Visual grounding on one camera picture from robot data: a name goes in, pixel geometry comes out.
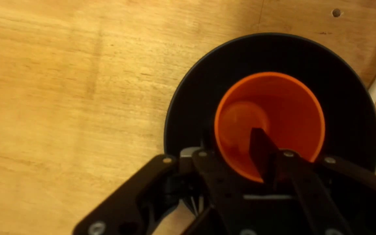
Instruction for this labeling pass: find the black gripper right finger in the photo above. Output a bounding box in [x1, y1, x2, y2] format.
[249, 128, 376, 235]

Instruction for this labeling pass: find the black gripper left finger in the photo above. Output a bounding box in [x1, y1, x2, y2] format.
[71, 148, 240, 235]

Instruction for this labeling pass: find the orange plastic cup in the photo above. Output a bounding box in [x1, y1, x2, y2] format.
[214, 71, 326, 182]

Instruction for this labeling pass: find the black bowl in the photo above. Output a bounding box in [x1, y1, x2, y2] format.
[163, 32, 376, 171]

